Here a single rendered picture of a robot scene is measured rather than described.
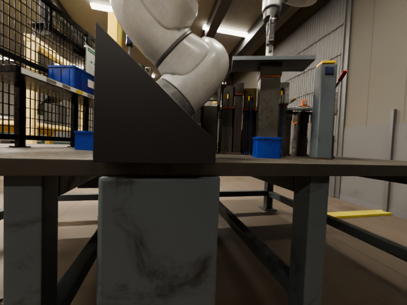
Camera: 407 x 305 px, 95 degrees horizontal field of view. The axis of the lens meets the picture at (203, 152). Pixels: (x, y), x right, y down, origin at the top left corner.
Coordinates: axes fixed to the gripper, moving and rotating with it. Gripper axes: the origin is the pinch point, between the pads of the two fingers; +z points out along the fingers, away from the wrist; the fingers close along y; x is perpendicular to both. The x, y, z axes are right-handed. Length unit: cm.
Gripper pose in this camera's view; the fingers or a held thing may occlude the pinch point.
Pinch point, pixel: (269, 54)
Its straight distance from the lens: 108.1
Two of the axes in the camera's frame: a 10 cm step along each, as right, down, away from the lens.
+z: -0.4, 10.0, 0.4
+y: 1.9, -0.3, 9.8
